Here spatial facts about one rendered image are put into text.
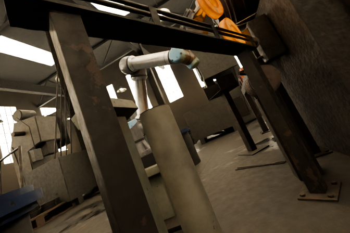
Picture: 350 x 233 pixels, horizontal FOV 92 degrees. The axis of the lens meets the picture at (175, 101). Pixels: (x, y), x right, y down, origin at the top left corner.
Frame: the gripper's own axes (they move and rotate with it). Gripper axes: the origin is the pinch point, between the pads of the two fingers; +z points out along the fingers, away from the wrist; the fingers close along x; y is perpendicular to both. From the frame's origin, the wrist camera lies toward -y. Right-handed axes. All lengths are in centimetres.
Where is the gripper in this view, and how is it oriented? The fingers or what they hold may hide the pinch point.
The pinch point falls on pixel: (208, 0)
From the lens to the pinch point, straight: 95.5
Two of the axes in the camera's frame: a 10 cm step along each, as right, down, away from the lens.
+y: -5.1, -7.7, 3.8
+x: 7.5, -1.8, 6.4
